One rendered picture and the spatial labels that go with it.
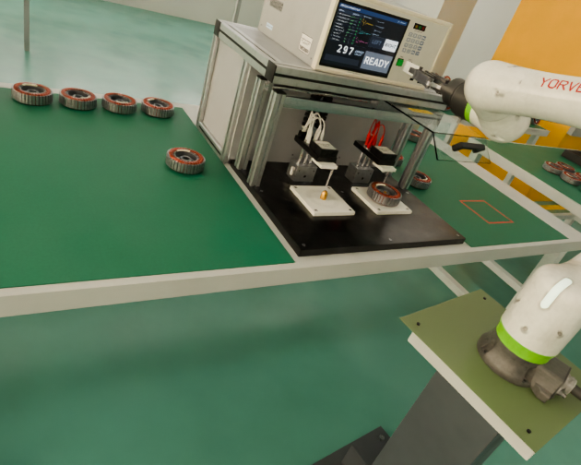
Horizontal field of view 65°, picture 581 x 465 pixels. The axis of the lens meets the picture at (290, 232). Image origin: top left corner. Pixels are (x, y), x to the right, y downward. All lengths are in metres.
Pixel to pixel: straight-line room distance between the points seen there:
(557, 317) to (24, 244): 1.05
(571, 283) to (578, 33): 4.07
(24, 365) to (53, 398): 0.16
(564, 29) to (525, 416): 4.30
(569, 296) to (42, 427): 1.43
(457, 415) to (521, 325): 0.27
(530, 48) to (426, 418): 4.33
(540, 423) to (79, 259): 0.97
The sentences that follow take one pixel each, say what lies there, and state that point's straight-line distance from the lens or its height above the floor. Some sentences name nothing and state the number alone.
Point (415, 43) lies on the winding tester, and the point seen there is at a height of 1.24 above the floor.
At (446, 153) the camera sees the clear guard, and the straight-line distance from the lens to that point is 1.38.
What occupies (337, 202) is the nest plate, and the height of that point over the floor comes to 0.78.
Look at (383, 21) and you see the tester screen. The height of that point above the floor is 1.27.
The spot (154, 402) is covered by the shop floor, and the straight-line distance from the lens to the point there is 1.69.
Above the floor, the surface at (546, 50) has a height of 1.27.
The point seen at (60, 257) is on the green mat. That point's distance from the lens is 0.99.
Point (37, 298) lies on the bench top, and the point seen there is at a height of 0.74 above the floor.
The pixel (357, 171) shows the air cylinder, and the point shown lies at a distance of 1.58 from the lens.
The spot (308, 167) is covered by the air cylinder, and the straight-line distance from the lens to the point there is 1.45.
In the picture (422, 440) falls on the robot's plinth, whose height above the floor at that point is 0.46.
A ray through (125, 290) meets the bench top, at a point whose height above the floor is 0.73.
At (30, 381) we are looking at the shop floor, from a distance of 1.75.
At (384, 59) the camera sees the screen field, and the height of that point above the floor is 1.18.
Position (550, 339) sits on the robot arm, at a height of 0.88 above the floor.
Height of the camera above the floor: 1.37
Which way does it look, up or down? 31 degrees down
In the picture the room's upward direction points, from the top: 20 degrees clockwise
